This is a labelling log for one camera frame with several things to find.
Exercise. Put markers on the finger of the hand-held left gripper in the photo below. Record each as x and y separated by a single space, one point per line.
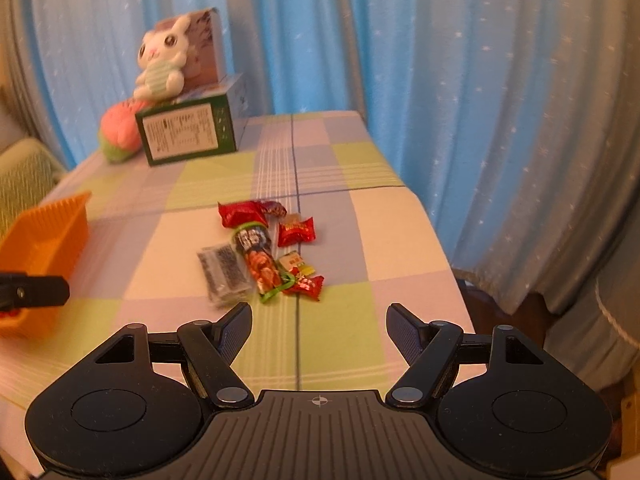
37 290

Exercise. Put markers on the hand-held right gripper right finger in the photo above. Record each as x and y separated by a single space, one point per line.
402 335

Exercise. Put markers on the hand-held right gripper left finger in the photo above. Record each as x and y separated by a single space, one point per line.
235 327

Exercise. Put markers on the orange plastic tray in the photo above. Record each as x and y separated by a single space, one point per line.
45 240

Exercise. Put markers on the silver snack packet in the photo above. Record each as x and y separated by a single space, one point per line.
225 270

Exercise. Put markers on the long green dark snack packet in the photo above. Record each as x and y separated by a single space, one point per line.
257 260

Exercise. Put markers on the red candy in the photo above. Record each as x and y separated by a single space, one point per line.
307 286

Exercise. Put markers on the small red snack packet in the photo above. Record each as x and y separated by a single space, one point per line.
296 232

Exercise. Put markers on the large red snack packet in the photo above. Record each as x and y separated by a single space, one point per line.
240 212

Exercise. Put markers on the small white green snack packet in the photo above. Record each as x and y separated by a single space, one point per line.
292 261

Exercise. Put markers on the green zigzag cushion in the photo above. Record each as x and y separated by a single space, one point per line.
25 175

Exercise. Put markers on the pink starfish plush toy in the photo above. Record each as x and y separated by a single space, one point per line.
117 130

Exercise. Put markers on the grey fabric cover with trim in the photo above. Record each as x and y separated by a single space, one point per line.
600 320

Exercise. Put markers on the green cardboard box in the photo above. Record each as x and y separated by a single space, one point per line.
185 130

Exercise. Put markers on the white rabbit plush toy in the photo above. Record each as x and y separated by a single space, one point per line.
160 75

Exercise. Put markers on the tall printed cardboard box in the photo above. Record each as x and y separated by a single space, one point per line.
207 45

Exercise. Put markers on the blue star-print curtain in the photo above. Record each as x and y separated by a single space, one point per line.
400 35

